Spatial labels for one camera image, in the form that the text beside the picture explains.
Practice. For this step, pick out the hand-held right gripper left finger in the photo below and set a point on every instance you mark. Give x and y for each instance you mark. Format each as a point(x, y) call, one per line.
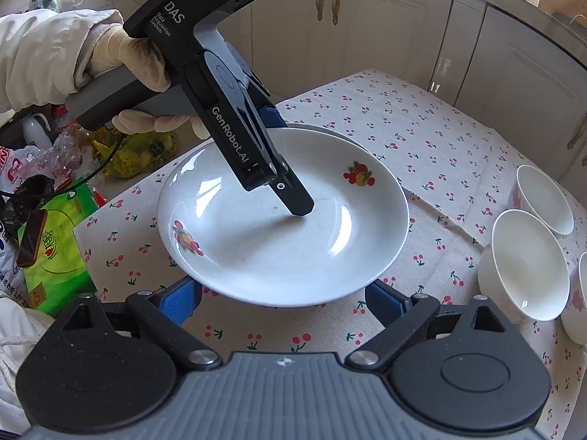
point(183, 305)

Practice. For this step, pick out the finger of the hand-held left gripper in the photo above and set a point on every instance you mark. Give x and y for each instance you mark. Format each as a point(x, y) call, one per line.
point(298, 201)
point(271, 117)

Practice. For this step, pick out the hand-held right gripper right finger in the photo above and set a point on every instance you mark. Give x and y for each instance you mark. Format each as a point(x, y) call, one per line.
point(387, 302)

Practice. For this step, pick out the white fruit-print plate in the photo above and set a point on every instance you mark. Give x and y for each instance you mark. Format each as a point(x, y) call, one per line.
point(302, 124)
point(257, 247)

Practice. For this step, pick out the plain white bowl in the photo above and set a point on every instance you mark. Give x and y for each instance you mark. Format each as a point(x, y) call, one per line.
point(523, 261)

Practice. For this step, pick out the person's left forearm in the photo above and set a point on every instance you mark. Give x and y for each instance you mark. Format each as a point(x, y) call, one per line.
point(41, 59)

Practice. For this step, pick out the person's left hand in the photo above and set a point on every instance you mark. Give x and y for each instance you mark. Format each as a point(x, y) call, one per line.
point(126, 55)

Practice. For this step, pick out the cherry-print tablecloth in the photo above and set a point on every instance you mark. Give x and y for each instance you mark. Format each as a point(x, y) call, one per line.
point(412, 146)

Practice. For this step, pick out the green packet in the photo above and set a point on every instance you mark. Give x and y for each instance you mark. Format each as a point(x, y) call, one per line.
point(55, 256)

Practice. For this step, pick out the yellow plastic bag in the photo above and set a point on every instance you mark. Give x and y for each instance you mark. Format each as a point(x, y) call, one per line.
point(133, 153)

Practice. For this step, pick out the brown flat case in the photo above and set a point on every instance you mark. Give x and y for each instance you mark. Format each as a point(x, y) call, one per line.
point(32, 238)

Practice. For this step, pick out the white clothing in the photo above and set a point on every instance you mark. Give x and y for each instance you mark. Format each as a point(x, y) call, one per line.
point(11, 353)

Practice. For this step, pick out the white bowl with pink print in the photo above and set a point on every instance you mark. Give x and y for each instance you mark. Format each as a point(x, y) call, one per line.
point(578, 302)
point(545, 201)

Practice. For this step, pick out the black plastic bag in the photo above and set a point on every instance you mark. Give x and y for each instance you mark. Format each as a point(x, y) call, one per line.
point(27, 195)

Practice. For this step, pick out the red and white plastic bag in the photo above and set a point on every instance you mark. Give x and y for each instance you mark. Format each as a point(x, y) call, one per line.
point(13, 165)

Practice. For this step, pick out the beige kitchen countertop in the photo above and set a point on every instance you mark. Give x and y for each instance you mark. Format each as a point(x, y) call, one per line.
point(559, 23)

